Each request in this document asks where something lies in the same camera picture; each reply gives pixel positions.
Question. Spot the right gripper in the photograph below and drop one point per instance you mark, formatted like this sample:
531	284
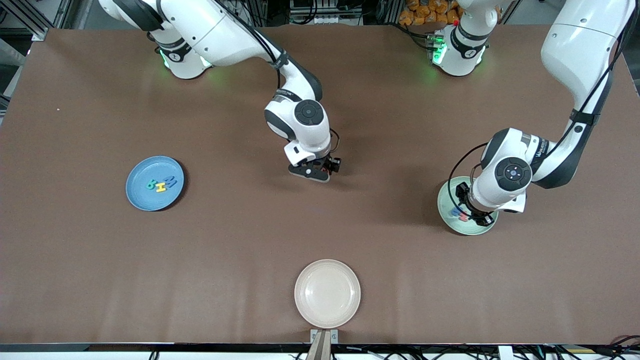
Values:
331	163

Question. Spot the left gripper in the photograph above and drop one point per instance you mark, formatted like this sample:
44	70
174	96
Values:
473	210

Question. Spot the blue foam letter M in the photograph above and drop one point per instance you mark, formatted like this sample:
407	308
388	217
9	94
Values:
171	182

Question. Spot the green foam letter R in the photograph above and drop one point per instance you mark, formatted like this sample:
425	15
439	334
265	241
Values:
150	185

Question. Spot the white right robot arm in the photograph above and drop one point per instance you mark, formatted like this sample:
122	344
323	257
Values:
210	30

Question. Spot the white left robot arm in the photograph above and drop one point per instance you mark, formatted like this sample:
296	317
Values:
580	45

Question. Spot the green plate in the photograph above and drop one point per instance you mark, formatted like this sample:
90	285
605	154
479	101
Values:
462	229

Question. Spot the cream plate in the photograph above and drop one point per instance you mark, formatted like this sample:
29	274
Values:
327	293

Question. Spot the blue plate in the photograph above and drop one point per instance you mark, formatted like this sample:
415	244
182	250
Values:
145	172

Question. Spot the orange mesh bag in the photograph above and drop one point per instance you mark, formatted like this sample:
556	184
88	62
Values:
425	12

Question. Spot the white power strip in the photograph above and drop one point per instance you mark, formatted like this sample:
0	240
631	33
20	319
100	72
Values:
241	6

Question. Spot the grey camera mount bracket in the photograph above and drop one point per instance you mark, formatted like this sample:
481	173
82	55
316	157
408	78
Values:
320	350

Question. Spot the aluminium frame profile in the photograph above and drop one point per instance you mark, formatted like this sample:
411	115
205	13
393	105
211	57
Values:
40	31

